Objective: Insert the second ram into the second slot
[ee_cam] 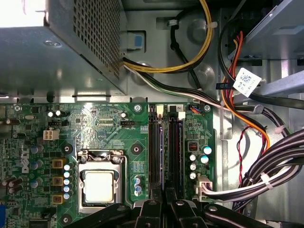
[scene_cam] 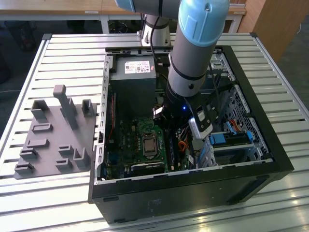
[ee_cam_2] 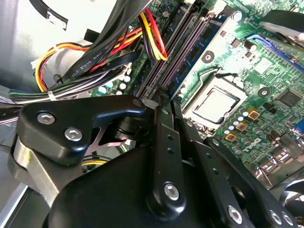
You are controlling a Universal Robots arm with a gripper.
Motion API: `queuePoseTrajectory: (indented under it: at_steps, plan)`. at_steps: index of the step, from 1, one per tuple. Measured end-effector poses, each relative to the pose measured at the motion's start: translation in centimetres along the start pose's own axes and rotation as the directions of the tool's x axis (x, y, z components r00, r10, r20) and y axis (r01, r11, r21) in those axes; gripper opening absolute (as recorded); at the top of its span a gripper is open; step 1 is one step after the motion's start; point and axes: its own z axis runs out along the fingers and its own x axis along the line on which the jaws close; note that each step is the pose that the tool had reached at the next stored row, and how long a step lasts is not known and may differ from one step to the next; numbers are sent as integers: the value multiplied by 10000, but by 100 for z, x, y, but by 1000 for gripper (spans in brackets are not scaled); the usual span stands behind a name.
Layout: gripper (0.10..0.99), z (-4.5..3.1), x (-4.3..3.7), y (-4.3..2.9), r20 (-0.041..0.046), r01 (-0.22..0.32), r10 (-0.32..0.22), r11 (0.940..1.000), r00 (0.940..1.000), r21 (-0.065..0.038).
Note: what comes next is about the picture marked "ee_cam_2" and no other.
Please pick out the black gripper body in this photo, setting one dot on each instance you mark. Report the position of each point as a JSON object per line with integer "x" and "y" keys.
{"x": 107, "y": 202}

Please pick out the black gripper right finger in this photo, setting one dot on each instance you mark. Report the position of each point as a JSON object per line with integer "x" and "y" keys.
{"x": 213, "y": 180}

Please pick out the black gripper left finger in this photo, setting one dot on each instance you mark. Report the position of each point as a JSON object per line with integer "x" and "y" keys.
{"x": 95, "y": 107}

